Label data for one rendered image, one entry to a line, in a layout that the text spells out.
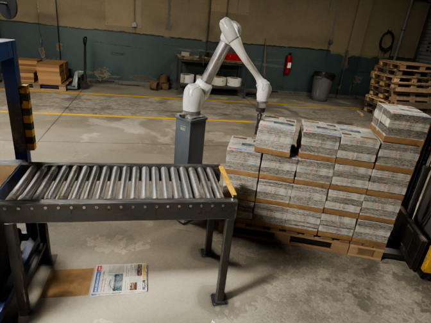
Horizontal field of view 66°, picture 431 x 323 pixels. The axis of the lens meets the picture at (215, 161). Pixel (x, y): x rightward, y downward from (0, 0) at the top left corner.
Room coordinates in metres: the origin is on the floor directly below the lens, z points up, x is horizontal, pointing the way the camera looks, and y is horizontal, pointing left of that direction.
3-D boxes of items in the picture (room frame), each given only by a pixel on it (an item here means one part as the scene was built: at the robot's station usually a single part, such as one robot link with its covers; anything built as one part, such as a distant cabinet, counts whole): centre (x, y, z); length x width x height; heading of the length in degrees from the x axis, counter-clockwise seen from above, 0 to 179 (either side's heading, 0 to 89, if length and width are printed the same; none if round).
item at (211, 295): (1.75, -0.13, 0.01); 0.14 x 0.13 x 0.01; 13
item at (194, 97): (2.79, 0.25, 1.17); 0.18 x 0.16 x 0.22; 169
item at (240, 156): (2.66, -0.68, 0.42); 1.17 x 0.39 x 0.83; 83
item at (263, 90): (2.72, -0.33, 1.30); 0.13 x 0.11 x 0.16; 169
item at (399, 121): (2.58, -1.40, 0.65); 0.39 x 0.30 x 1.29; 173
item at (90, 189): (1.80, 0.75, 0.77); 0.47 x 0.05 x 0.05; 13
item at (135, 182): (1.86, 0.50, 0.77); 0.47 x 0.05 x 0.05; 13
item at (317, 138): (2.66, -0.83, 0.95); 0.38 x 0.29 x 0.23; 172
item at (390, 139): (2.57, -1.40, 0.63); 0.38 x 0.29 x 0.97; 173
